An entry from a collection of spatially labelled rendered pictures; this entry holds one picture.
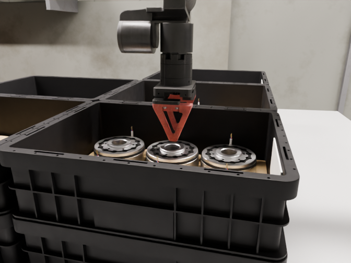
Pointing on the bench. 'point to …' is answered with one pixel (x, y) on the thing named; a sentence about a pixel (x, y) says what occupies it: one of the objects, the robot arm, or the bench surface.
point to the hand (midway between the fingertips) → (175, 131)
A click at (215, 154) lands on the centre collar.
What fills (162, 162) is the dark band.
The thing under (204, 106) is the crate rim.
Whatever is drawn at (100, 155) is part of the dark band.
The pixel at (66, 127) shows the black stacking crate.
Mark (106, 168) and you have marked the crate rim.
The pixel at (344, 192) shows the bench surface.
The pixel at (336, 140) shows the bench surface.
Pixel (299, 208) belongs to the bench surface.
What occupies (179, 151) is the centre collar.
